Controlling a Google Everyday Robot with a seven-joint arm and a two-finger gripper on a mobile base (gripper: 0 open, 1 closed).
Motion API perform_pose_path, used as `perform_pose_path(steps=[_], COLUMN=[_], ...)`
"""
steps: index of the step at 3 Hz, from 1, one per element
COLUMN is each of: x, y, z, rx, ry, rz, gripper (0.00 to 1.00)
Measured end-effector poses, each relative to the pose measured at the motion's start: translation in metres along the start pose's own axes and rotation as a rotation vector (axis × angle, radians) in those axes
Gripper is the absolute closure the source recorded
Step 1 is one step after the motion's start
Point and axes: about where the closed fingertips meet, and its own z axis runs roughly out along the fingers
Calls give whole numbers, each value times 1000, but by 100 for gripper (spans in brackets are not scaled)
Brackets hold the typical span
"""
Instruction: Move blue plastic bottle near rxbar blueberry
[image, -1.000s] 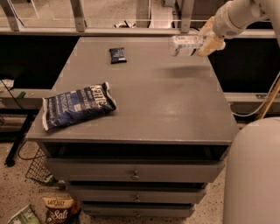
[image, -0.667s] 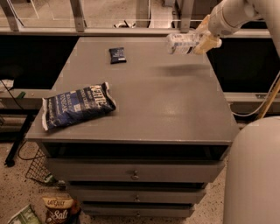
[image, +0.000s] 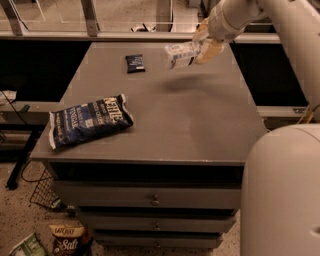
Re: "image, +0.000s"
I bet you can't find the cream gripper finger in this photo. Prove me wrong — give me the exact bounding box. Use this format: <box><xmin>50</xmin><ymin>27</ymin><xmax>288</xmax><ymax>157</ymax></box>
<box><xmin>196</xmin><ymin>39</ymin><xmax>224</xmax><ymax>65</ymax></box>
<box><xmin>192</xmin><ymin>18</ymin><xmax>208</xmax><ymax>42</ymax></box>

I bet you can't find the clear blue plastic bottle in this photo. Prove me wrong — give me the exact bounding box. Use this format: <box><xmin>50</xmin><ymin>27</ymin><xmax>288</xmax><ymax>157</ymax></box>
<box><xmin>163</xmin><ymin>41</ymin><xmax>201</xmax><ymax>69</ymax></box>

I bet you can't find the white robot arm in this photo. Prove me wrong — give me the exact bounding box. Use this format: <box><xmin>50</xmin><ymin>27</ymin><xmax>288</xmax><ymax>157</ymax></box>
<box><xmin>194</xmin><ymin>0</ymin><xmax>320</xmax><ymax>256</ymax></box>

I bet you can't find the dark blue rxbar blueberry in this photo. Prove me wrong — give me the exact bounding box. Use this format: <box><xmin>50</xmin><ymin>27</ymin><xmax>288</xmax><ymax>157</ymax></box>
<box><xmin>126</xmin><ymin>54</ymin><xmax>145</xmax><ymax>73</ymax></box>

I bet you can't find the grey drawer cabinet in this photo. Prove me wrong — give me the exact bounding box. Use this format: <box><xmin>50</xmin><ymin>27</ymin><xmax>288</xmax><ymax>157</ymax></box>
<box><xmin>32</xmin><ymin>43</ymin><xmax>266</xmax><ymax>248</ymax></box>

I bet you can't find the blue kettle chips bag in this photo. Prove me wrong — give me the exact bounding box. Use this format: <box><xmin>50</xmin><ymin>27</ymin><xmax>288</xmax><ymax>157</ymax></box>
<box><xmin>49</xmin><ymin>94</ymin><xmax>134</xmax><ymax>149</ymax></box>

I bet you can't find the top drawer knob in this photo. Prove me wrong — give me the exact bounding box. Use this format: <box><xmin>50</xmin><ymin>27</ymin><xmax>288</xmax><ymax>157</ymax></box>
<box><xmin>150</xmin><ymin>195</ymin><xmax>160</xmax><ymax>206</ymax></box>

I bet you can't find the drawer knob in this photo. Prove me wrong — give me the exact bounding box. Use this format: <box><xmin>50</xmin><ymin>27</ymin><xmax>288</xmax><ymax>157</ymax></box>
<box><xmin>150</xmin><ymin>195</ymin><xmax>160</xmax><ymax>206</ymax></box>
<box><xmin>153</xmin><ymin>223</ymin><xmax>161</xmax><ymax>231</ymax></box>

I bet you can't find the middle drawer knob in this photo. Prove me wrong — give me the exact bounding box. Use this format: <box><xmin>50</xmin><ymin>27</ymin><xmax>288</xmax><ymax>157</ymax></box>
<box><xmin>153</xmin><ymin>223</ymin><xmax>161</xmax><ymax>231</ymax></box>

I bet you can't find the black table leg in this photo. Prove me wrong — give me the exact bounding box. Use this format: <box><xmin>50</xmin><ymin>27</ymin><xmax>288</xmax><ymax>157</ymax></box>
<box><xmin>6</xmin><ymin>130</ymin><xmax>38</xmax><ymax>190</ymax></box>

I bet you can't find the late july chips bag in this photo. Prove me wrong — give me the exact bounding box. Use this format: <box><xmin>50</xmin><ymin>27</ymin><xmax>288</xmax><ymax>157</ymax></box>
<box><xmin>49</xmin><ymin>224</ymin><xmax>90</xmax><ymax>256</ymax></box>

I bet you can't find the green snack bag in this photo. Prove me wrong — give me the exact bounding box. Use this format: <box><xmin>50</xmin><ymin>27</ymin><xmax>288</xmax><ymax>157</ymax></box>
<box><xmin>8</xmin><ymin>233</ymin><xmax>48</xmax><ymax>256</ymax></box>

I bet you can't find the metal railing frame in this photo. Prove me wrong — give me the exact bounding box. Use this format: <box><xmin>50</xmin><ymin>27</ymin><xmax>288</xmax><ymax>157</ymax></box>
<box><xmin>0</xmin><ymin>0</ymin><xmax>281</xmax><ymax>44</ymax></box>

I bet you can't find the yellow rolling cart frame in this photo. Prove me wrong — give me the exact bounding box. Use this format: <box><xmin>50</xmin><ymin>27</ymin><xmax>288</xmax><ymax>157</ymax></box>
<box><xmin>298</xmin><ymin>104</ymin><xmax>320</xmax><ymax>124</ymax></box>

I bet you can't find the black wire basket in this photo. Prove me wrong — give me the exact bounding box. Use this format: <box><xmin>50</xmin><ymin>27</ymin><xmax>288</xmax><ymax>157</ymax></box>
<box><xmin>30</xmin><ymin>170</ymin><xmax>65</xmax><ymax>212</ymax></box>

